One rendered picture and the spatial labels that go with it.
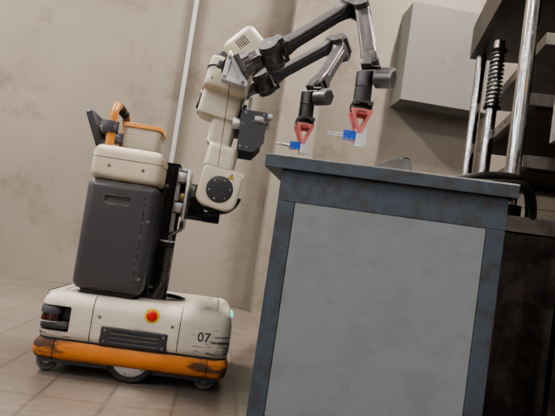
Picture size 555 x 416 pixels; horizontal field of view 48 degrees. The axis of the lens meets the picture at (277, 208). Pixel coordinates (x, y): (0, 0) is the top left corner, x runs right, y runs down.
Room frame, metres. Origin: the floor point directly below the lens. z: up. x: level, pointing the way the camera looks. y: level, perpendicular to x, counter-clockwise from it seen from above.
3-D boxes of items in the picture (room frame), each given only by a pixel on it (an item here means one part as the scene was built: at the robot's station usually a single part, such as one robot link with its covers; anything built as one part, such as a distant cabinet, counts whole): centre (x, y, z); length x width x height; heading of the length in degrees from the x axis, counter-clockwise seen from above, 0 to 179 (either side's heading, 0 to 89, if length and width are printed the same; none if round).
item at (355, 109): (2.00, -0.22, 0.99); 0.07 x 0.07 x 0.09; 1
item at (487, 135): (3.16, -1.01, 1.10); 0.05 x 0.05 x 1.30
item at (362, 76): (2.01, -0.22, 1.12); 0.07 x 0.06 x 0.07; 62
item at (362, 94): (2.01, -0.22, 1.06); 0.10 x 0.07 x 0.07; 1
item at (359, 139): (2.01, -0.18, 0.93); 0.13 x 0.05 x 0.05; 91
